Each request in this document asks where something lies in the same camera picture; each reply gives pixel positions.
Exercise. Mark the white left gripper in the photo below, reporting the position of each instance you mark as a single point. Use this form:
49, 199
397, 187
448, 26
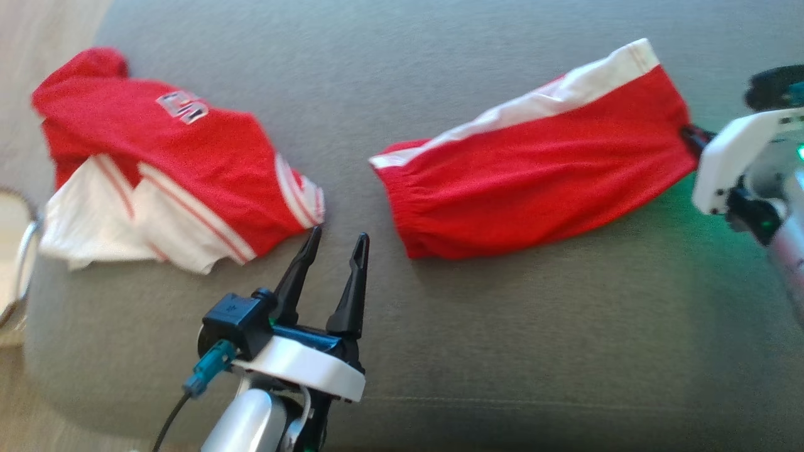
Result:
308, 367

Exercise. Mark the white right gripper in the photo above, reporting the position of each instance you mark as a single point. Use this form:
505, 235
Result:
735, 157

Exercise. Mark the red shorts with white band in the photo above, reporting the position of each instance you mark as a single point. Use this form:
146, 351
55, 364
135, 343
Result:
534, 169

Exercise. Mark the red basketball jersey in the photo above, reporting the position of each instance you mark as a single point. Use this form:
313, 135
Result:
207, 157

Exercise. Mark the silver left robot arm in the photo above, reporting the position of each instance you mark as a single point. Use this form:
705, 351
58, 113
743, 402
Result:
245, 420

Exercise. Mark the grey fabric couch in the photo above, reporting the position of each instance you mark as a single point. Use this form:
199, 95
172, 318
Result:
440, 345

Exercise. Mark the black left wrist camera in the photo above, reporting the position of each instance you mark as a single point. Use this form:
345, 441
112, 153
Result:
239, 320

